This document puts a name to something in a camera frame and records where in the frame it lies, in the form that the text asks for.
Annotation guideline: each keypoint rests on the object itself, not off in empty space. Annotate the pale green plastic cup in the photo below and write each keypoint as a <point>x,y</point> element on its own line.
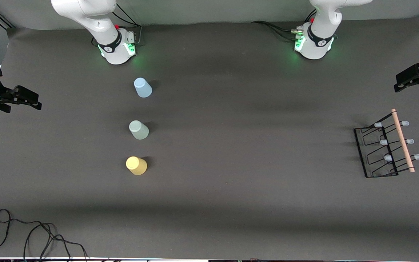
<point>139,130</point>

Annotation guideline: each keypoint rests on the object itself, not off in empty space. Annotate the yellow plastic cup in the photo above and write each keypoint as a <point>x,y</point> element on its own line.
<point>136,166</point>

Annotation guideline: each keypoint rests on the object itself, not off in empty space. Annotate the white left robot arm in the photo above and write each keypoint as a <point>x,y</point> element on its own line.
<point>318,40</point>

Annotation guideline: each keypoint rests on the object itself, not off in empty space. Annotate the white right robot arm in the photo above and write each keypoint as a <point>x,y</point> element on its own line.
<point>100,25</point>

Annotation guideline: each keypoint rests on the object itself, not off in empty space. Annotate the light blue plastic cup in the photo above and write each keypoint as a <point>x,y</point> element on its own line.
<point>143,88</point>

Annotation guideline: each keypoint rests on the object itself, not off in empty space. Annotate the dark grey table mat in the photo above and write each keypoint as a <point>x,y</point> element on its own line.
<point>231,200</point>

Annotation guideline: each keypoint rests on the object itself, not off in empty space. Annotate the aluminium frame rail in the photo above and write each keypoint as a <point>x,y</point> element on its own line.
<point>6,22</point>

